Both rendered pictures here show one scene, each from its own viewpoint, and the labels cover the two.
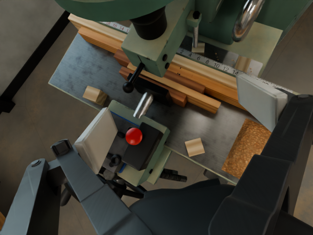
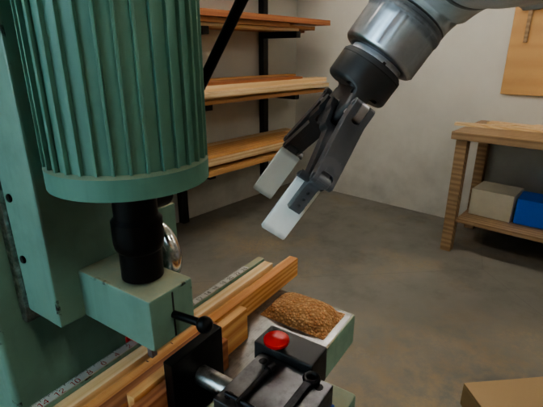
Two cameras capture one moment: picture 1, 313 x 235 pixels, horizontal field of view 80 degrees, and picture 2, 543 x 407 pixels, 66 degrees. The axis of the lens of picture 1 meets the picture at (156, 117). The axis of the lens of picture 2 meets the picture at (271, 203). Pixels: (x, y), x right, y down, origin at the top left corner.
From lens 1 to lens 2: 0.50 m
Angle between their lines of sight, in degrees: 80
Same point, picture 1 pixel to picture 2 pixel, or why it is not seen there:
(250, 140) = (288, 304)
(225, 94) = (229, 308)
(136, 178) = (341, 392)
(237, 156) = (307, 317)
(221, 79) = (210, 305)
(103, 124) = (281, 207)
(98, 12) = (202, 173)
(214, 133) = not seen: hidden behind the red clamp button
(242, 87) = (265, 182)
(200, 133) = not seen: hidden behind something
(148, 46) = (168, 280)
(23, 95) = not seen: outside the picture
